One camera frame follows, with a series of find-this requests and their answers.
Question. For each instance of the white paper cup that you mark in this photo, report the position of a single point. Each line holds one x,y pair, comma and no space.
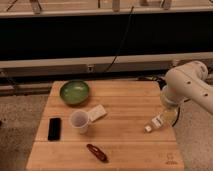
80,121

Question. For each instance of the dark red folding knife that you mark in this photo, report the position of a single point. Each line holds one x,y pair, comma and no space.
97,152

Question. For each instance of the black smartphone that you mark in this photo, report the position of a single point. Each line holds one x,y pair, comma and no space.
54,129

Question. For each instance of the small clear plastic bottle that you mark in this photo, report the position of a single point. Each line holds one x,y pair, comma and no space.
165,118

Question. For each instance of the white rectangular box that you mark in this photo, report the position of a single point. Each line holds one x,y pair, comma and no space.
96,113

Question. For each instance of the green ceramic bowl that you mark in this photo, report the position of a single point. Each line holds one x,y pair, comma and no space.
74,92

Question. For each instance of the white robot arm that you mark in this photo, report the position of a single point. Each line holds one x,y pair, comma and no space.
187,81

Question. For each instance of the wooden cutting board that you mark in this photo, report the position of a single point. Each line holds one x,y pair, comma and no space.
129,105

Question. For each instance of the long metal rail shelf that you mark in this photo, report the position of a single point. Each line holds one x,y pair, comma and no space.
46,67

